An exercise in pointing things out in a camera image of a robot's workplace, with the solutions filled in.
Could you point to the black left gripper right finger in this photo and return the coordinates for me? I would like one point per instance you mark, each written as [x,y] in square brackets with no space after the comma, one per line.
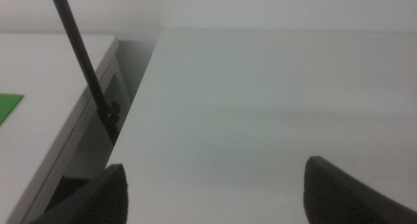
[339,198]

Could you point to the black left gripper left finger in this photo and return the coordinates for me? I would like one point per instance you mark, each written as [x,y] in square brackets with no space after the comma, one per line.
[97,201]

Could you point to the flat green sheet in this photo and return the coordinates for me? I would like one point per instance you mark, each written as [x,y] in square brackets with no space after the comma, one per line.
[8,106]

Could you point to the white side cabinet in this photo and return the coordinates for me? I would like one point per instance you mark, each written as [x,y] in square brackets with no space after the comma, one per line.
[39,77]

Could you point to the black pole with clamp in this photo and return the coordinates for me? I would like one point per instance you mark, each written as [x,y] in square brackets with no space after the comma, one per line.
[79,51]

